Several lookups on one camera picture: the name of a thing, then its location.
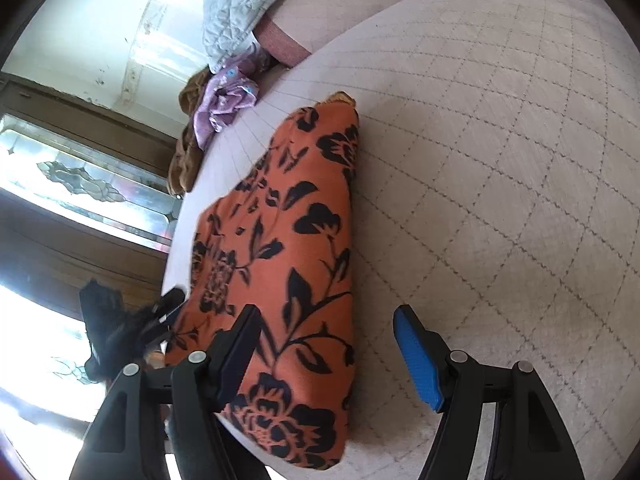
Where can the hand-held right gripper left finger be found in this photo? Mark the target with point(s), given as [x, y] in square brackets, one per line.
[240, 350]

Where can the purple cloth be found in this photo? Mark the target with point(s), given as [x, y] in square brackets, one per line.
[225, 95]

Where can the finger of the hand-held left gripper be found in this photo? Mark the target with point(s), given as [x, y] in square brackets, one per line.
[167, 302]
[157, 334]

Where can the orange floral garment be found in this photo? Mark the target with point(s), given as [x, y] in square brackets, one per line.
[300, 270]

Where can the white quilted mattress pad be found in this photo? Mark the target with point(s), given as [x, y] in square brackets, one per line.
[475, 185]

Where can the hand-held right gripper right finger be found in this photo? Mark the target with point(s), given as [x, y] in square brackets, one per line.
[417, 355]

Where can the grey quilted blanket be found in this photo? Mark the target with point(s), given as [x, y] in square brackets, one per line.
[240, 10]

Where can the brown cloth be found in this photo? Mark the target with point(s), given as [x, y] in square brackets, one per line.
[186, 160]

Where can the pink bed sheet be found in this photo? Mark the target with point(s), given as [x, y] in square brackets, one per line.
[285, 40]

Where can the wooden door with glass panels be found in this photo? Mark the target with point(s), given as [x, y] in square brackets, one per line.
[75, 175]

